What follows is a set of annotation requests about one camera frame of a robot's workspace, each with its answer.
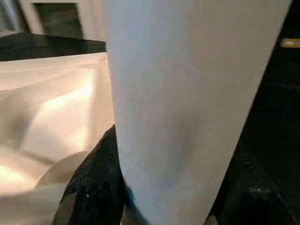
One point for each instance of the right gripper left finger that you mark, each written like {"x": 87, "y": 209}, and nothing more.
{"x": 93, "y": 192}

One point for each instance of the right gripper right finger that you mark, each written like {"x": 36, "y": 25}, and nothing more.
{"x": 253, "y": 201}

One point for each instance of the white plastic table top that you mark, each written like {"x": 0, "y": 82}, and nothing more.
{"x": 47, "y": 105}

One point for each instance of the white plastic table leg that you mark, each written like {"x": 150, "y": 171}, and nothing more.
{"x": 187, "y": 93}

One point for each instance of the black work mat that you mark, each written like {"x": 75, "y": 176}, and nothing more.
{"x": 47, "y": 47}

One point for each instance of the small yellow label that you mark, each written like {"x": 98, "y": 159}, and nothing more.
{"x": 290, "y": 42}

